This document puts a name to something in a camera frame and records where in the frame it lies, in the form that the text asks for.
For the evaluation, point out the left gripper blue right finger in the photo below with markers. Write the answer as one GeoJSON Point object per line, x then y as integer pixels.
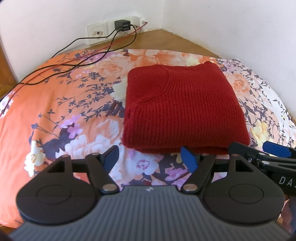
{"type": "Point", "coordinates": [200, 168]}

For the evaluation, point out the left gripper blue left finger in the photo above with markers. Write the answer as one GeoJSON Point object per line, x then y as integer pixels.
{"type": "Point", "coordinates": [99, 166]}

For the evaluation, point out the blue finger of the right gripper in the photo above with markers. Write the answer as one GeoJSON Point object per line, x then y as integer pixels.
{"type": "Point", "coordinates": [279, 150]}
{"type": "Point", "coordinates": [254, 155]}

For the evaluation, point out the red knit cardigan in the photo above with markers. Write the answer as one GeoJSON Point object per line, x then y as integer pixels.
{"type": "Point", "coordinates": [168, 107]}

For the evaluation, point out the floral bed sheet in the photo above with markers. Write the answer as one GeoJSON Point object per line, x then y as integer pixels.
{"type": "Point", "coordinates": [79, 112]}

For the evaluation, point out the black power adapter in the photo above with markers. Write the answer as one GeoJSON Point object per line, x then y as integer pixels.
{"type": "Point", "coordinates": [122, 25]}

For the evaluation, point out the wooden door frame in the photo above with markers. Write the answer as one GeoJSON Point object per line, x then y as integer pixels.
{"type": "Point", "coordinates": [7, 78]}

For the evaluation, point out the wooden bed frame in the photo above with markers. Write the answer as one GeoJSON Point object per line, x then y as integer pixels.
{"type": "Point", "coordinates": [161, 40]}

